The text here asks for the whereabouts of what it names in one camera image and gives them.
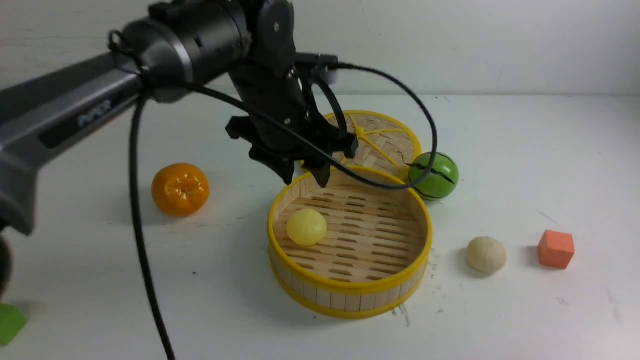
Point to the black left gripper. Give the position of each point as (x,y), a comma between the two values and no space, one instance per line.
(302,101)

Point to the yellow toy bun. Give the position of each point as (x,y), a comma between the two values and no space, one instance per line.
(306,227)

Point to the white toy bun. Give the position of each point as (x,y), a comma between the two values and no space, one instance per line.
(486,255)

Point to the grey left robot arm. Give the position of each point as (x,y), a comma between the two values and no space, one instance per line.
(179,45)

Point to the woven bamboo steamer lid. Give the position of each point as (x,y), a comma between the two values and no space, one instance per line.
(384,143)

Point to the bamboo steamer tray yellow rim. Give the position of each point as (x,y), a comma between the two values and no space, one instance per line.
(373,257)

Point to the orange toy tangerine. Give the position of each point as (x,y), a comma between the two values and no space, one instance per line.
(180,189)

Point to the green toy watermelon ball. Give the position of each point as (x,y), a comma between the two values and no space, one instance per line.
(442,179)

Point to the orange foam cube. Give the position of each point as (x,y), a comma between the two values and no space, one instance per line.
(556,249)

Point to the green foam block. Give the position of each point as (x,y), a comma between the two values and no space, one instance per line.
(12,322)

